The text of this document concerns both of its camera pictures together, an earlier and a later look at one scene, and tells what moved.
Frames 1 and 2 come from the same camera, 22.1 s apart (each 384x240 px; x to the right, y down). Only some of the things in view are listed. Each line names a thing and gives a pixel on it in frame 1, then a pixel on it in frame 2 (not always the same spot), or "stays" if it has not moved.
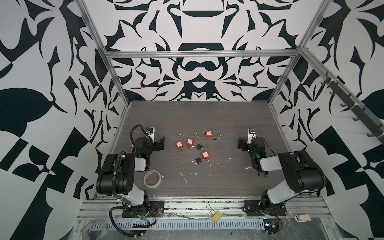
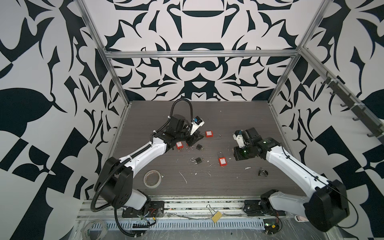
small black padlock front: x=198 y=160 stays
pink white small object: x=302 y=218 stays
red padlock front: x=205 y=154 -> x=222 y=161
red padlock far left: x=179 y=144 stays
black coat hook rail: x=377 y=127 stays
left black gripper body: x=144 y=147 -> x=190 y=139
